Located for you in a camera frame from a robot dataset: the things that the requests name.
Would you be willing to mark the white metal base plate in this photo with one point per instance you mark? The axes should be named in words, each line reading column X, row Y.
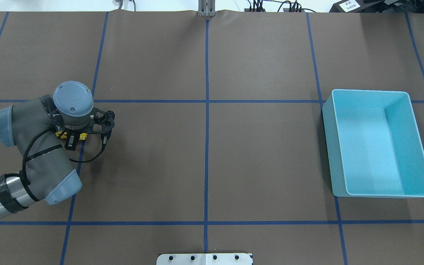
column 206, row 259

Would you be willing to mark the aluminium frame post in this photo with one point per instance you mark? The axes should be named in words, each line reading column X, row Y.
column 206, row 8

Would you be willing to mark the robot arm grey silver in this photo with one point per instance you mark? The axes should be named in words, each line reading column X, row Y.
column 46, row 172

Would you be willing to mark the light blue plastic bin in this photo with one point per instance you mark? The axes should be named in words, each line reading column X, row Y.
column 374, row 145

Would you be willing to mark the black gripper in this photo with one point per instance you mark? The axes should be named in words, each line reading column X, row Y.
column 73, row 132

